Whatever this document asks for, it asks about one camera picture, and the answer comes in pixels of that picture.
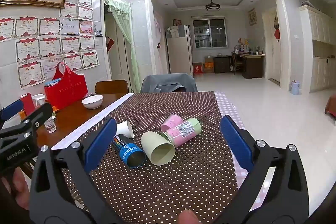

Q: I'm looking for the red felt bag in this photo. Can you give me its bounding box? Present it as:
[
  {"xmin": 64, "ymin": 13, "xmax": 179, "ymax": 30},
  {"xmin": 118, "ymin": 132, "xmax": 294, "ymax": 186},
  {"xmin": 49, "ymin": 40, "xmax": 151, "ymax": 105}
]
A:
[{"xmin": 44, "ymin": 62, "xmax": 89, "ymax": 111}]

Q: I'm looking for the white refrigerator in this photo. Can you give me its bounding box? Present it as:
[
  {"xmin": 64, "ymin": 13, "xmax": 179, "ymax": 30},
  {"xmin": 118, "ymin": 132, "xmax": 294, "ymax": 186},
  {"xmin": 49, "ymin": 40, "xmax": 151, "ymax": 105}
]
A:
[{"xmin": 165, "ymin": 25, "xmax": 193, "ymax": 75}]

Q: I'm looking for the pink labelled cup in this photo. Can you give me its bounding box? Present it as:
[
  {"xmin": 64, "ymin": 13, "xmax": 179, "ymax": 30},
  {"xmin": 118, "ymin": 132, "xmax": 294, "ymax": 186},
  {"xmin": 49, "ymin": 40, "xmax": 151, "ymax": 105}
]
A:
[{"xmin": 161, "ymin": 126, "xmax": 198, "ymax": 148}]

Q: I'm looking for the ceiling fan lamp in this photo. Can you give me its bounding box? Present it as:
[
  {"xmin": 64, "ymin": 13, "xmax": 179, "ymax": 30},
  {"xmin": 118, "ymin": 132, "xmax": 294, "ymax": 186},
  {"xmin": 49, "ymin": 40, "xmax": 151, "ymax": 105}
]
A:
[{"xmin": 205, "ymin": 0, "xmax": 221, "ymax": 12}]

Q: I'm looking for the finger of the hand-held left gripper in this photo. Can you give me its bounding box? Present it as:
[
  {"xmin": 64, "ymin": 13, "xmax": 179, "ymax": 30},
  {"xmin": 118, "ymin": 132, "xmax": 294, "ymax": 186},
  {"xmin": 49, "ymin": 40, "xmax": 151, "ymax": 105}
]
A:
[
  {"xmin": 20, "ymin": 102, "xmax": 54, "ymax": 132},
  {"xmin": 0, "ymin": 99, "xmax": 25, "ymax": 122}
]

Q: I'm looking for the white paper cup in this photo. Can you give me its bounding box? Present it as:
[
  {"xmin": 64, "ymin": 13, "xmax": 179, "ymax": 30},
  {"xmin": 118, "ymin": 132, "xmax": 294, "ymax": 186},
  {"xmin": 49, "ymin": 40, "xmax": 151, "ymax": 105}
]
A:
[{"xmin": 115, "ymin": 120, "xmax": 134, "ymax": 138}]

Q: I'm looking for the brown polka-dot tablecloth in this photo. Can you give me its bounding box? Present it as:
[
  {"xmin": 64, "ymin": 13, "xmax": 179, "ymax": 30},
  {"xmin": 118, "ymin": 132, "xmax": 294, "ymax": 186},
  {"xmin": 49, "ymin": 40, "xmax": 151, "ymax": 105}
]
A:
[{"xmin": 56, "ymin": 91, "xmax": 239, "ymax": 224}]

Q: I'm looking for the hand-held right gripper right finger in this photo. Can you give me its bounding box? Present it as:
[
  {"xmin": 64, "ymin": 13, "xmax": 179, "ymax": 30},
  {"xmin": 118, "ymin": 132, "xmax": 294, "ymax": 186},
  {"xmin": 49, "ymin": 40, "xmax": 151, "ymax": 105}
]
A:
[{"xmin": 210, "ymin": 115, "xmax": 310, "ymax": 224}]

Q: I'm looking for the person's right hand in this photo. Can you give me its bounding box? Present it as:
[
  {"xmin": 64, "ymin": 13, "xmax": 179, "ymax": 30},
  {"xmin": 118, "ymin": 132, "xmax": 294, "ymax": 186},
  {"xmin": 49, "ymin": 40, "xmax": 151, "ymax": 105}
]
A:
[{"xmin": 178, "ymin": 210, "xmax": 200, "ymax": 224}]

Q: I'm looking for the red furniture edge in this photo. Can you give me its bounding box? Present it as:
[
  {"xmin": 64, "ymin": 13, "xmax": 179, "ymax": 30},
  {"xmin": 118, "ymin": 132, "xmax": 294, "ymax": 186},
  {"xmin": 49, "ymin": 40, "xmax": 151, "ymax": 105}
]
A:
[{"xmin": 325, "ymin": 95, "xmax": 336, "ymax": 117}]

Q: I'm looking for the pale green cup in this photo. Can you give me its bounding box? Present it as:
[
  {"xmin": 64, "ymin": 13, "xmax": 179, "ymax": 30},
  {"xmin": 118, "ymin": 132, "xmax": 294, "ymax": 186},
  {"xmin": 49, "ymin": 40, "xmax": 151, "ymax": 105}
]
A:
[{"xmin": 140, "ymin": 131, "xmax": 176, "ymax": 166}]

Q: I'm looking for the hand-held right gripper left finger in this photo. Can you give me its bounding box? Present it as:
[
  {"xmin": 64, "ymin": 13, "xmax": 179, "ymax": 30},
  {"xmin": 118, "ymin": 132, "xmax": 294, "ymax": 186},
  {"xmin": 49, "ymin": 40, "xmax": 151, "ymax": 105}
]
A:
[{"xmin": 29, "ymin": 118, "xmax": 126, "ymax": 224}]

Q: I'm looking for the grey jacket on chair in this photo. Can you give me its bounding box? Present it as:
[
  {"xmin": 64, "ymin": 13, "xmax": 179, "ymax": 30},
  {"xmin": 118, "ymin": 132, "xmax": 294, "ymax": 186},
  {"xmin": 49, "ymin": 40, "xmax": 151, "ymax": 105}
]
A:
[{"xmin": 140, "ymin": 73, "xmax": 198, "ymax": 93}]

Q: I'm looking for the white door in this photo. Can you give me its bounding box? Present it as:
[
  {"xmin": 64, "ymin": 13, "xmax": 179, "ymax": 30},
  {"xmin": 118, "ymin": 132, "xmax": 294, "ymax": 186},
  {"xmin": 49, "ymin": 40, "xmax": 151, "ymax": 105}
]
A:
[{"xmin": 262, "ymin": 7, "xmax": 281, "ymax": 83}]

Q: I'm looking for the red door decoration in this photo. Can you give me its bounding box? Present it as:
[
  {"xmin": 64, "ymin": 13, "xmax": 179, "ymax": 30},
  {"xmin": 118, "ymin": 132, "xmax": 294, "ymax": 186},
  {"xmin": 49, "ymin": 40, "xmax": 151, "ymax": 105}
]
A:
[{"xmin": 273, "ymin": 16, "xmax": 281, "ymax": 42}]

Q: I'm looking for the person's left hand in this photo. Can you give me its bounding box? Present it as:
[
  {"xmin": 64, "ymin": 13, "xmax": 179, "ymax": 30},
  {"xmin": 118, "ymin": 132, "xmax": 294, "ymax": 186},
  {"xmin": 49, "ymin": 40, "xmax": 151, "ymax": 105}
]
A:
[{"xmin": 0, "ymin": 167, "xmax": 33, "ymax": 210}]

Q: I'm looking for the plain pink cup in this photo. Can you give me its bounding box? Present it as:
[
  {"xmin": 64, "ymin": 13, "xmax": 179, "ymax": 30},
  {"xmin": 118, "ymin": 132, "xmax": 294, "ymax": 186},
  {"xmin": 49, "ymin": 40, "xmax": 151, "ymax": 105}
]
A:
[{"xmin": 161, "ymin": 114, "xmax": 184, "ymax": 132}]

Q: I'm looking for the white bowl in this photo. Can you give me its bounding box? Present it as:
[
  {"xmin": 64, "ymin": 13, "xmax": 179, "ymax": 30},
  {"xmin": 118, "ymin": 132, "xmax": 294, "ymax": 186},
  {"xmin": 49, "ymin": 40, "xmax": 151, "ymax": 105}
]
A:
[{"xmin": 81, "ymin": 95, "xmax": 104, "ymax": 109}]

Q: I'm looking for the wooden chair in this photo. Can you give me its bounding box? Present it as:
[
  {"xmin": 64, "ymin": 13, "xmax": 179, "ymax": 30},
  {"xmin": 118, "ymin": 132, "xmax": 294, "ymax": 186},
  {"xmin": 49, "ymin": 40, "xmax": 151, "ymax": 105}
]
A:
[{"xmin": 94, "ymin": 80, "xmax": 130, "ymax": 94}]

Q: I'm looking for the dark desk chair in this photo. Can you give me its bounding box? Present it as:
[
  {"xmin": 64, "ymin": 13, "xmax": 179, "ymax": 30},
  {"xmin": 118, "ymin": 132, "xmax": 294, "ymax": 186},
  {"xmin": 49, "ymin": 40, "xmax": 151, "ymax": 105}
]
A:
[{"xmin": 231, "ymin": 52, "xmax": 243, "ymax": 75}]

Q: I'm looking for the light green labelled cup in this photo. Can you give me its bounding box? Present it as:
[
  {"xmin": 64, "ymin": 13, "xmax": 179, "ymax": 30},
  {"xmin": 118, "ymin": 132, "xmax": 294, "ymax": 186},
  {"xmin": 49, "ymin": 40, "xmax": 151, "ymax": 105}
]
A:
[{"xmin": 181, "ymin": 117, "xmax": 202, "ymax": 136}]

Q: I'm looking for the dark low cabinet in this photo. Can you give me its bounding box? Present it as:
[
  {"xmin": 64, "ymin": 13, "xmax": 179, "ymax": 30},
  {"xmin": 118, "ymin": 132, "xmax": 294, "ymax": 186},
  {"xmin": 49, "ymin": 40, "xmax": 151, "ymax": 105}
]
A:
[{"xmin": 213, "ymin": 56, "xmax": 233, "ymax": 73}]

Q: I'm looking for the blue printed cup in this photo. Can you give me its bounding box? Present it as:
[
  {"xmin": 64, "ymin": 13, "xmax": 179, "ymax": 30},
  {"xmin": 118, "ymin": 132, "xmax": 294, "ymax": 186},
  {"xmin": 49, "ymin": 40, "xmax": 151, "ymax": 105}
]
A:
[{"xmin": 111, "ymin": 134, "xmax": 147, "ymax": 169}]

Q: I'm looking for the green door curtain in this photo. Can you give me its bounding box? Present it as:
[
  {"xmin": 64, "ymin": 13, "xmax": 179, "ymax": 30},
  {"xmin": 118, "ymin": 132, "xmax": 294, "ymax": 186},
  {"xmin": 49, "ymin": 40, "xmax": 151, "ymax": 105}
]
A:
[{"xmin": 103, "ymin": 0, "xmax": 142, "ymax": 93}]

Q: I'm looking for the wooden table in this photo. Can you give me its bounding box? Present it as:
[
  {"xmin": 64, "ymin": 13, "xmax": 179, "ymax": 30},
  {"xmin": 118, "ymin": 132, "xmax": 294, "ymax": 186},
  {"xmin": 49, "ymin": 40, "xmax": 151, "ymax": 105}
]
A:
[{"xmin": 0, "ymin": 93, "xmax": 130, "ymax": 172}]

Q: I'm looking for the pink checked tablecloth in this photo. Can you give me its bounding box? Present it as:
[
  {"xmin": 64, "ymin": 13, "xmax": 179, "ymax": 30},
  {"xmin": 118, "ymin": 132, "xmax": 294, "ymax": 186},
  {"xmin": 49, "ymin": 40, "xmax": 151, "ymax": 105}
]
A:
[{"xmin": 214, "ymin": 91, "xmax": 268, "ymax": 214}]

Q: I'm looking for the white wall cabinet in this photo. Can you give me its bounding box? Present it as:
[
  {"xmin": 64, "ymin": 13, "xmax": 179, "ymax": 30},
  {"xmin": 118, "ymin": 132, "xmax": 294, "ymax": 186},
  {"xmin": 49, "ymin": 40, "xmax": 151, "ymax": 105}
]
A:
[{"xmin": 299, "ymin": 5, "xmax": 336, "ymax": 93}]

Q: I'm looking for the wall of award certificates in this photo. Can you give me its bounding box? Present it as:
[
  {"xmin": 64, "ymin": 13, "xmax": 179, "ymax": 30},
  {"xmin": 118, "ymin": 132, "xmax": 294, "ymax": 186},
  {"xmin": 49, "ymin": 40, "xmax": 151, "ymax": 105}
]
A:
[{"xmin": 0, "ymin": 0, "xmax": 101, "ymax": 90}]

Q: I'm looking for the window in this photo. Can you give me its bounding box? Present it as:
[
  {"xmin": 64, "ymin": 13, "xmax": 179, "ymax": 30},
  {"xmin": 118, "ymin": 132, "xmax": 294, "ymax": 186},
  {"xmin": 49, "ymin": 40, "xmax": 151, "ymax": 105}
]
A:
[{"xmin": 193, "ymin": 18, "xmax": 227, "ymax": 48}]

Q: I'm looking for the clear drinking glass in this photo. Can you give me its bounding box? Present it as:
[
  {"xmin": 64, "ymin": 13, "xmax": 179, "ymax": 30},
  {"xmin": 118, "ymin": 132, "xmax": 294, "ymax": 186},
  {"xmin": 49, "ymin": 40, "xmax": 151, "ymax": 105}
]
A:
[{"xmin": 44, "ymin": 119, "xmax": 57, "ymax": 133}]

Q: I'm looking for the dark wooden desk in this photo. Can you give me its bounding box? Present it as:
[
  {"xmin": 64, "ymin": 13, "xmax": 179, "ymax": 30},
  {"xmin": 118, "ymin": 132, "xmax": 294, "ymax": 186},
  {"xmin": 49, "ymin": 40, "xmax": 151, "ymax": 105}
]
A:
[{"xmin": 232, "ymin": 53, "xmax": 265, "ymax": 79}]

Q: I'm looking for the stack of cardboard boxes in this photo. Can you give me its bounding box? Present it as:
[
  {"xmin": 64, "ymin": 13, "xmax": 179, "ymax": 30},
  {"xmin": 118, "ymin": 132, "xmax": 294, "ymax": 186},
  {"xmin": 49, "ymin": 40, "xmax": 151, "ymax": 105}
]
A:
[{"xmin": 203, "ymin": 56, "xmax": 214, "ymax": 74}]

